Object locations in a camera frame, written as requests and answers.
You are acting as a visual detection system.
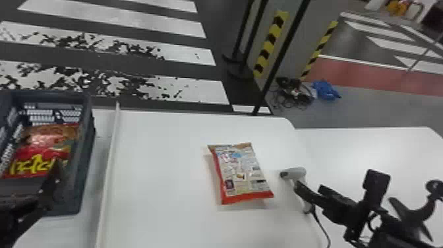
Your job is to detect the black cables on floor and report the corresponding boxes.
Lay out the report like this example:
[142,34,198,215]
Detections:
[269,76,316,111]

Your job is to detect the grey pillar with striped edges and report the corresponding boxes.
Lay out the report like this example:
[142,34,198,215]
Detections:
[242,0,341,93]

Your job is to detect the black cable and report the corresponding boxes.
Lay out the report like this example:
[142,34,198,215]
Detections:
[310,204,332,248]

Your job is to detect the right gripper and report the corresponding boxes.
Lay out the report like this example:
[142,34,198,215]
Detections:
[294,180,369,239]

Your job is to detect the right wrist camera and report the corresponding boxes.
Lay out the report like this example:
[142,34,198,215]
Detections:
[361,169,392,213]

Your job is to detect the blue cloth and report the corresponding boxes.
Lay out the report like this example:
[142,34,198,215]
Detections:
[310,79,343,102]

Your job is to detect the hand scanner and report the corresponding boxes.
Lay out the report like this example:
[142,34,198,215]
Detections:
[280,166,314,214]

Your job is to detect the black post on round foot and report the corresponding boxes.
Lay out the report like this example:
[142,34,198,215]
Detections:
[221,0,258,81]

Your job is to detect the red snack packet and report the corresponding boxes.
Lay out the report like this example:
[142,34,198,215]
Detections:
[1,123,82,181]

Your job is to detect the orange snack packet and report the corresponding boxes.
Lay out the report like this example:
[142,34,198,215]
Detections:
[207,141,276,206]

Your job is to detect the blue basket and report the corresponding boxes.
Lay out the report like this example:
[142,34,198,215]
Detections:
[0,88,97,218]

